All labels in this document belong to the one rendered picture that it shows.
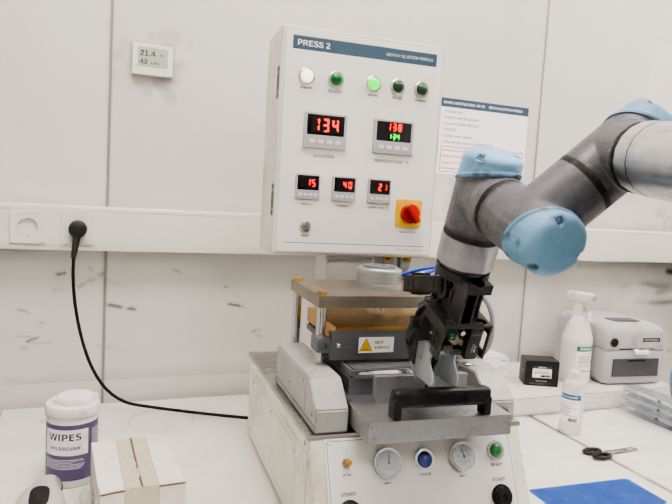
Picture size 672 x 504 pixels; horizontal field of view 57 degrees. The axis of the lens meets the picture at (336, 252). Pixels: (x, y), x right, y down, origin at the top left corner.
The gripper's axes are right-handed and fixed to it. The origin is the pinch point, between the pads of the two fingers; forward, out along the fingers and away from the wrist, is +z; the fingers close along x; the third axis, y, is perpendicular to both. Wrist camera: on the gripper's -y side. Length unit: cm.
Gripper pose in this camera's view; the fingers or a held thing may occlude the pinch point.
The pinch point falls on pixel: (424, 379)
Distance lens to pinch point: 93.8
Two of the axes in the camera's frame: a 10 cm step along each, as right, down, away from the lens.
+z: -1.6, 9.0, 4.1
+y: 2.7, 4.4, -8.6
